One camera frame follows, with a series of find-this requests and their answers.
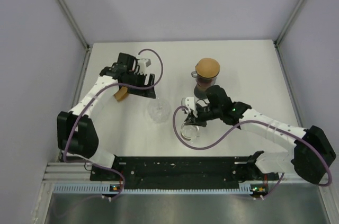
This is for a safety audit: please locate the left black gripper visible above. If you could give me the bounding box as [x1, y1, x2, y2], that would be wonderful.
[123, 70, 155, 98]

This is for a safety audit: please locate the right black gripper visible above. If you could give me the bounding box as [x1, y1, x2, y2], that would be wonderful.
[185, 105, 222, 128]

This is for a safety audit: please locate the clear glass flask with coffee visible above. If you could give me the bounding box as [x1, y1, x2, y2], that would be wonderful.
[180, 124, 201, 146]

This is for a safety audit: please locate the orange coffee filter box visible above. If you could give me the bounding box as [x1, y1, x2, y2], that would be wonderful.
[114, 86, 129, 102]

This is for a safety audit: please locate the dark carafe with red lid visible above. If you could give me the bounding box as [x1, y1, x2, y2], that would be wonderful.
[194, 80, 213, 99]

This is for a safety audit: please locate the grey transparent dripper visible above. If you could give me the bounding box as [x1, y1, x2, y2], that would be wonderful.
[191, 71, 218, 88]

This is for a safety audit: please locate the brown paper coffee filter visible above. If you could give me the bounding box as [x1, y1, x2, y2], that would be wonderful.
[195, 58, 220, 77]

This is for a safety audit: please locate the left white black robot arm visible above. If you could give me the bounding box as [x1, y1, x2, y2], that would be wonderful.
[57, 53, 159, 180]

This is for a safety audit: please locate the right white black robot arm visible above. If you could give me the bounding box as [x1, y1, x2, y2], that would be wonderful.
[182, 85, 336, 186]

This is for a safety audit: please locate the clear glass dripper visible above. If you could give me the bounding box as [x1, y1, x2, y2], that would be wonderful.
[147, 98, 171, 124]

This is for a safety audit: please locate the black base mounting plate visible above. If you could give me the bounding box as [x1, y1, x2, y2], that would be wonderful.
[90, 156, 279, 190]

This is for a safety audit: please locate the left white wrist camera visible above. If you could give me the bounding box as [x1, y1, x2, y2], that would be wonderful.
[136, 58, 151, 75]

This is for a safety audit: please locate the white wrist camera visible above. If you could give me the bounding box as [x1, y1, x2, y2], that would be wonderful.
[136, 58, 151, 75]
[181, 97, 198, 117]

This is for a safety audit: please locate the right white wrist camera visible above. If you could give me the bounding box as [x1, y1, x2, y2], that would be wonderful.
[181, 97, 198, 117]

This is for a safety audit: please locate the left aluminium frame post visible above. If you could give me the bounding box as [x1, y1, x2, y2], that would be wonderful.
[39, 0, 92, 51]

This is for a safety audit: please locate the aluminium frame post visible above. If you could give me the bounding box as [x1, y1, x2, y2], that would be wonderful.
[274, 0, 308, 48]
[39, 0, 92, 51]

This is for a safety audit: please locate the grey slotted cable duct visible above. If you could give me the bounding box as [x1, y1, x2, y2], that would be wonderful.
[54, 183, 268, 195]

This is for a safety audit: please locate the right aluminium frame post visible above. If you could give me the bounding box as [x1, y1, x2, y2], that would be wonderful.
[274, 0, 308, 48]

